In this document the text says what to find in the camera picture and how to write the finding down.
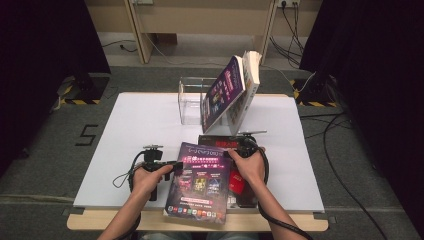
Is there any white book with picture grid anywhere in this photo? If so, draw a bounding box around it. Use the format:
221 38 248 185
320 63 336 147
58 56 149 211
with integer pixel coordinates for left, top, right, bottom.
227 50 263 136

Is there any black magazine with red cards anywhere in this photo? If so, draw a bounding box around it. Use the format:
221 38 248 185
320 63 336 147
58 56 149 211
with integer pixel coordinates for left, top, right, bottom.
198 134 261 210

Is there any purple magazine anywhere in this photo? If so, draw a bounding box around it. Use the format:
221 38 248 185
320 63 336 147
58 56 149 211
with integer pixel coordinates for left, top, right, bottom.
163 142 233 225
200 55 247 135

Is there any black stand base hazard tape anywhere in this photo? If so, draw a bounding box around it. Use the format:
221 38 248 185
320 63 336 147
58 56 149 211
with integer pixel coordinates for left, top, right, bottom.
59 73 110 106
289 71 339 108

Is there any bundle of black socket cables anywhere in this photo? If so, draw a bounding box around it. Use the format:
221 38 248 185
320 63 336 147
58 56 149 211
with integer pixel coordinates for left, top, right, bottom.
269 1 305 69

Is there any black curtain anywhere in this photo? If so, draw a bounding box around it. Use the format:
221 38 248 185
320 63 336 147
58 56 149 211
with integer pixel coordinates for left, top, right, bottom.
0 0 111 178
299 0 424 238

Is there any thin grey cord loop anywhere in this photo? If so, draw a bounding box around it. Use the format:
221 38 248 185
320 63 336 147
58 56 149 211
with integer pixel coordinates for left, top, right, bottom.
112 170 132 190

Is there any right gripper thick black cable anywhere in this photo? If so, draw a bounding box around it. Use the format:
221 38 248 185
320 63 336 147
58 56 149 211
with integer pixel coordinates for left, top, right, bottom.
255 146 314 240

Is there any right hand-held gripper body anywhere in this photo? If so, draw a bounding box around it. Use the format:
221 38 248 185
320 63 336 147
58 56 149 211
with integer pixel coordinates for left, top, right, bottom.
234 130 268 159

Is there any long black floor cable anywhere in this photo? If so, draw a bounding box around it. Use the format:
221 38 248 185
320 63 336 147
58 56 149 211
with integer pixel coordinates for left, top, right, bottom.
322 113 389 240

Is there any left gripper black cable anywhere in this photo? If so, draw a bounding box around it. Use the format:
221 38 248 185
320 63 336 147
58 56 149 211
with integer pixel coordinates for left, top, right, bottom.
116 150 148 240

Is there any beige wooden desk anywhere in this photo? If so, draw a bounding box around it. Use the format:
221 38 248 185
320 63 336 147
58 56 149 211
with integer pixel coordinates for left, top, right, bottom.
83 0 323 66

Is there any person's right hand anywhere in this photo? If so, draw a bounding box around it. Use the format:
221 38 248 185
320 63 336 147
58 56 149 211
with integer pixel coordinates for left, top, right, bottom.
228 148 267 188

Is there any black cable with plug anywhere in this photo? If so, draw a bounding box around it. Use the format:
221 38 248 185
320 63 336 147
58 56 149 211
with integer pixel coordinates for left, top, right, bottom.
99 39 138 53

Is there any clear acrylic book rack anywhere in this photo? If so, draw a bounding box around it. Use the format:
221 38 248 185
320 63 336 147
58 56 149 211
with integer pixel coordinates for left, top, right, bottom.
177 77 246 127

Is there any person's left hand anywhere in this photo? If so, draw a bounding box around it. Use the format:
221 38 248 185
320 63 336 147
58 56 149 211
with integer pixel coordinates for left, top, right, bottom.
130 164 175 200

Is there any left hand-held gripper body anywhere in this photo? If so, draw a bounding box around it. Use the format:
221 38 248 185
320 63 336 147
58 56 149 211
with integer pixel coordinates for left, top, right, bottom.
142 144 165 202

